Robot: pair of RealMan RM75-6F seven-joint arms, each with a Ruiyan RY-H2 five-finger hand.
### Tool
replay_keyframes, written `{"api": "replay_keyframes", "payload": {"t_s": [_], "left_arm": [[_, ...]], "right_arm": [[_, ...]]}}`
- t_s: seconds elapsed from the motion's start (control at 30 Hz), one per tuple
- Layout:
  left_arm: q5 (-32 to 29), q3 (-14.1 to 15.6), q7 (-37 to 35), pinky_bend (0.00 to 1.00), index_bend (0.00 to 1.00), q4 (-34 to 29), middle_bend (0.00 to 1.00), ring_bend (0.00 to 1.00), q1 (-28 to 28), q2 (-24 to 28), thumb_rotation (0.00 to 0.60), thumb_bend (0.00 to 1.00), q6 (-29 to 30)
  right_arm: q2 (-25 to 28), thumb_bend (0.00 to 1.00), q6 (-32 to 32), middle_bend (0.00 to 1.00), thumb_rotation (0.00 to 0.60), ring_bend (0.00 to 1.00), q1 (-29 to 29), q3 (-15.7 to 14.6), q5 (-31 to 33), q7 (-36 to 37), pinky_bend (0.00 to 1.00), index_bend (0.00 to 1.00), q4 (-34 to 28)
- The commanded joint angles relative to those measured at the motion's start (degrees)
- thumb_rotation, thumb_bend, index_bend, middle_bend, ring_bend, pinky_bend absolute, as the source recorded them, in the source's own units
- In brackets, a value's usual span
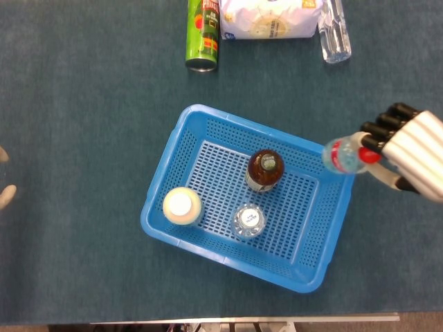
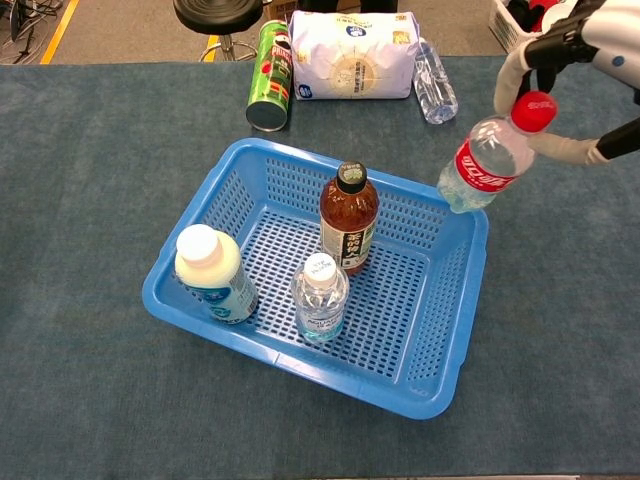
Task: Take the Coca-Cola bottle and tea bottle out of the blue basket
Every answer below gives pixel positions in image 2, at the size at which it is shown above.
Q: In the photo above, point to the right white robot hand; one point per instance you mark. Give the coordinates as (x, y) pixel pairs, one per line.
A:
(560, 45)

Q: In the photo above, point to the red-capped water bottle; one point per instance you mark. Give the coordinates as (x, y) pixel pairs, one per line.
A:
(485, 165)

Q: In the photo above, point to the brown glass bottle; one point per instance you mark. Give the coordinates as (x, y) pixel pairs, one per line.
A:
(347, 215)

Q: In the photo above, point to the empty clear plastic bottle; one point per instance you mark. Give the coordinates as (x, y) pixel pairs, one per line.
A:
(434, 90)

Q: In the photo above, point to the clear plastic water bottle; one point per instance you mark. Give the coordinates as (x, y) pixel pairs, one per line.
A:
(320, 305)

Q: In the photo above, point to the white plastic storage basket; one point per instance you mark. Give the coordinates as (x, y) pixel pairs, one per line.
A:
(505, 27)

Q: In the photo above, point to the white flour bag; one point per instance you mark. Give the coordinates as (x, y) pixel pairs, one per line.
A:
(350, 60)

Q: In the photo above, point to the brown cardboard box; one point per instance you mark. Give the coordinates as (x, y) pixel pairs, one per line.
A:
(280, 10)

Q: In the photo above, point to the green Pringles can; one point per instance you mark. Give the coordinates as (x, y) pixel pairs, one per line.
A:
(270, 80)

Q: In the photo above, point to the black round stool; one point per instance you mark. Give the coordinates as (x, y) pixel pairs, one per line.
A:
(217, 17)

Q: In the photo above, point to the blue perforated plastic basket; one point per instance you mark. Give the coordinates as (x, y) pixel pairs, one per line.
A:
(350, 380)

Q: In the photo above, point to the white-lidded jar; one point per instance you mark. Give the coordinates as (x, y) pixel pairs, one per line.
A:
(215, 280)

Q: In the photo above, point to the teal felt table cloth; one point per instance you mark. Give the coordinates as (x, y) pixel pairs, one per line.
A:
(75, 200)

